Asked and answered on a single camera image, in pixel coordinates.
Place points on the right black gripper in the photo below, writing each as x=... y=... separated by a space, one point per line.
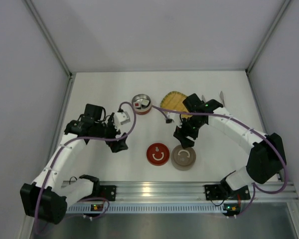
x=185 y=133

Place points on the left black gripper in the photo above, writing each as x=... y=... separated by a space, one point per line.
x=113 y=139

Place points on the brown round lid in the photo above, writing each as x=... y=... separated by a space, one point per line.
x=183 y=158

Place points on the red round lid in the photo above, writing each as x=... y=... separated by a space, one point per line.
x=158 y=154

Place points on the red-banded metal bowl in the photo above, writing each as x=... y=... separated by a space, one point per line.
x=138 y=98

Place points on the metal tongs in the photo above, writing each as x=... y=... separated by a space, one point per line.
x=221 y=98

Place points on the white sushi piece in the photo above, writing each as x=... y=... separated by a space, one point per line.
x=145 y=103

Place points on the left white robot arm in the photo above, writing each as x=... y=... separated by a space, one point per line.
x=45 y=198

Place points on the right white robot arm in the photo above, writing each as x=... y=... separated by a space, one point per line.
x=266 y=155

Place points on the woven bamboo tray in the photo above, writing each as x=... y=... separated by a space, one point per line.
x=174 y=101

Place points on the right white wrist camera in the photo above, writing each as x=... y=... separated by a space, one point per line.
x=169 y=118

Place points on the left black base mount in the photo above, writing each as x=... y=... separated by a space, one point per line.
x=108 y=192

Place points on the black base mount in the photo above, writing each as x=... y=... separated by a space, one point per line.
x=108 y=192
x=213 y=192

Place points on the aluminium mounting rail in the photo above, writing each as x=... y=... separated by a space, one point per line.
x=184 y=192

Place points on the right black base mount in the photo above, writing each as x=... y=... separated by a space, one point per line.
x=213 y=192

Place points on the slotted cable duct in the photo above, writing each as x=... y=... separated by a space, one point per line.
x=143 y=208

